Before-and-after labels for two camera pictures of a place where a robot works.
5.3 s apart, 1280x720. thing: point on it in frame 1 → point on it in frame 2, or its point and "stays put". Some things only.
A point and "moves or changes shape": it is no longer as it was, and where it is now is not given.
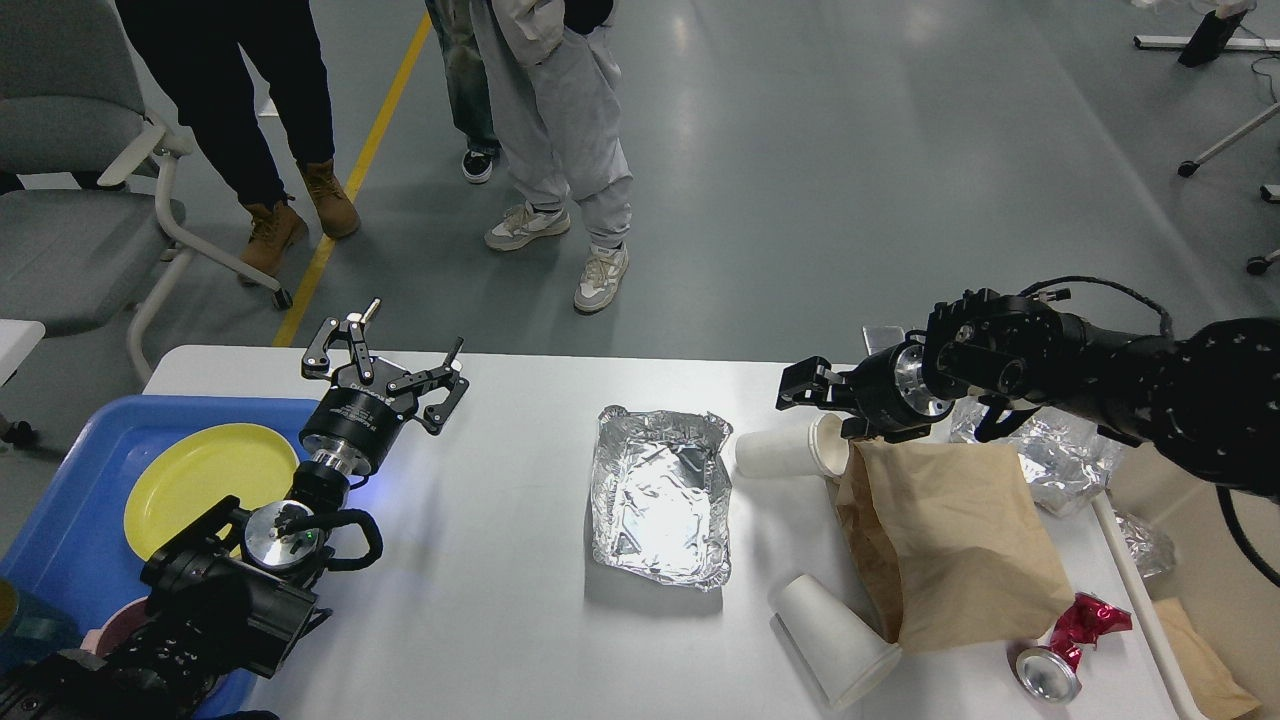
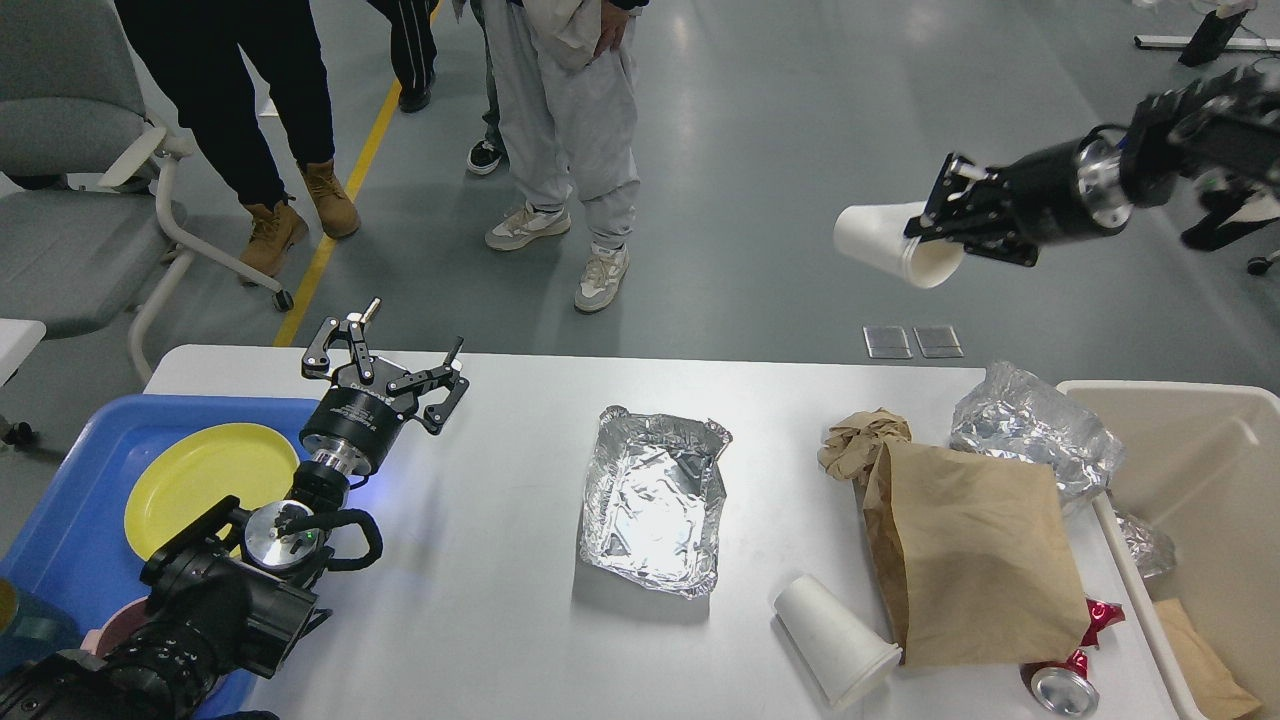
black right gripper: (886, 393) → (1076, 189)
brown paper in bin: (1220, 696) stays put
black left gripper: (358, 423) stays put
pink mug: (97, 640) stays put
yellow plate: (185, 476) stays put
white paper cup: (814, 444) → (876, 234)
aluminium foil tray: (660, 495) stays put
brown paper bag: (951, 542) moves or changes shape
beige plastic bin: (1226, 588) stays put
